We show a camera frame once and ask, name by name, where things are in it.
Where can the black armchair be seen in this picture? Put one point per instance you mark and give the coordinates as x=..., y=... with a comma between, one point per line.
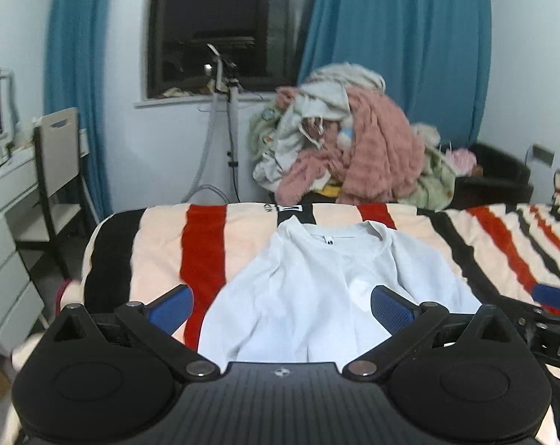
x=502, y=176

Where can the pink garment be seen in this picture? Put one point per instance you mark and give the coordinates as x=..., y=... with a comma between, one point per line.
x=463, y=157

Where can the pile of clothes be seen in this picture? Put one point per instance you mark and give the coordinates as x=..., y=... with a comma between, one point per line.
x=354, y=139

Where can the white t-shirt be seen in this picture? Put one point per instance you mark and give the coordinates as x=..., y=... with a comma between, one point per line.
x=303, y=282

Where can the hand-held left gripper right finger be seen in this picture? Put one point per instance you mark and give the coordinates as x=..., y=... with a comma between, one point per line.
x=392, y=309

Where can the wide blue curtain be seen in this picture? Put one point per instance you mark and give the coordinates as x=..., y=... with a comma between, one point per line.
x=400, y=32

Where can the striped fleece blanket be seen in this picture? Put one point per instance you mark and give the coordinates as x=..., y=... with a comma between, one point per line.
x=205, y=245

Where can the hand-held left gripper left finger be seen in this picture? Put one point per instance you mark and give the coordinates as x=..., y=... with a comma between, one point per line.
x=172, y=309

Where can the garment steamer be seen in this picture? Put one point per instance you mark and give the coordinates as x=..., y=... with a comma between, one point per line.
x=232, y=120

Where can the dark window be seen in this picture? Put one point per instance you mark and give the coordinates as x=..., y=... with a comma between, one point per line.
x=201, y=23

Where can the narrow blue curtain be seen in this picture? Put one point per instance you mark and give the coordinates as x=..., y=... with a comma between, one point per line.
x=76, y=79

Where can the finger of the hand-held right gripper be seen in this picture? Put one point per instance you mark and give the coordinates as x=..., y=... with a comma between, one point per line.
x=557, y=294

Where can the beige chair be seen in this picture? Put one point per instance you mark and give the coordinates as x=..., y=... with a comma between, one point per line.
x=57, y=157

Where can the white dresser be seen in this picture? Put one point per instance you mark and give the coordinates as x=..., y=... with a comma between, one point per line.
x=4, y=250

